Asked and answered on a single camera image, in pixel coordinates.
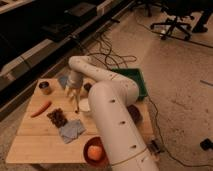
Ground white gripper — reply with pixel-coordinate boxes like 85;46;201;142
65;70;83;97

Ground yellow banana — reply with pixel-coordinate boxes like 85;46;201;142
70;91;80;114

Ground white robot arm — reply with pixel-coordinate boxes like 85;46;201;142
66;56;159;171

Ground dark purple bowl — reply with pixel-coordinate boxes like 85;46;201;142
127;105;143;124

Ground red bowl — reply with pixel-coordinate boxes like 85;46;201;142
83;137;109;167

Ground blue plastic cup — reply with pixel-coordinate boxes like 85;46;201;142
58;76;68;88

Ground small black remote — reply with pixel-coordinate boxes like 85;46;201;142
83;83;92;92

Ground white cup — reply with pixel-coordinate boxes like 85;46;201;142
79;98;90;116

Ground metal can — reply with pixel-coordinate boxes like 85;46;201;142
39;81;52;95

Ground orange carrot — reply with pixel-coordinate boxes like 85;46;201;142
30;101;52;118

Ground brown snack bar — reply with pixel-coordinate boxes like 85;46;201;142
47;108;68;128

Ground blue cloth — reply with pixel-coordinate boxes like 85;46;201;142
59;120;86;144

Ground green plastic tray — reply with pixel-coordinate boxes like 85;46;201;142
113;68;148;101

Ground orange fruit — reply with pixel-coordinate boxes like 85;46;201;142
87;145;102;161

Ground black tongs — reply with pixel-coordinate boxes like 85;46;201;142
149;140;161;154

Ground black office chair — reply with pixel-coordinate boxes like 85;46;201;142
133;0;213;42

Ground black floor device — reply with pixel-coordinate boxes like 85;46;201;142
200;138;213;151

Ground black floor cables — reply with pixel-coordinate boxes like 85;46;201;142
71;31;138;69

